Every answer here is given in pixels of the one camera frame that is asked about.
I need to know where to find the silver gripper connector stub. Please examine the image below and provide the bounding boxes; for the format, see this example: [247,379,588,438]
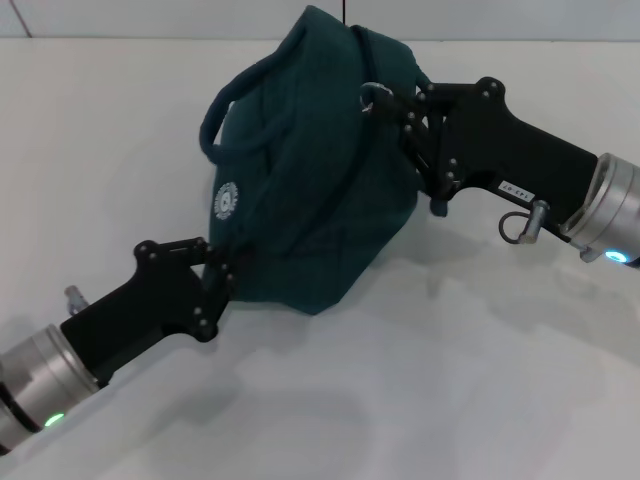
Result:
[519,199,550,245]
[64,285,88,315]

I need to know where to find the metal zipper pull ring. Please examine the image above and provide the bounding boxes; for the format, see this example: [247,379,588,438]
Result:
[358,81,395,115]

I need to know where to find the silver left gripper connector stub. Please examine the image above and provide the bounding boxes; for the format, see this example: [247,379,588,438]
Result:
[64,285,88,315]

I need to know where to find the dark teal insulated lunch bag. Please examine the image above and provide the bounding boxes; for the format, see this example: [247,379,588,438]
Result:
[198,4,450,317]

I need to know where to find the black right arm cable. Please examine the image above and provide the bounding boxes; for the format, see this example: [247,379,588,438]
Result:
[498,209,531,245]

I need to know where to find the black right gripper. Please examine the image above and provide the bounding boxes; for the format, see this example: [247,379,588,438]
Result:
[370,76,601,235]

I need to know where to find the silver right gripper connector stub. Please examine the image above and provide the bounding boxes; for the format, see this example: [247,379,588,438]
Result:
[519,199,550,245]

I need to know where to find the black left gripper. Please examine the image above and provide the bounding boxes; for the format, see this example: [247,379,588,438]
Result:
[59,236,257,390]

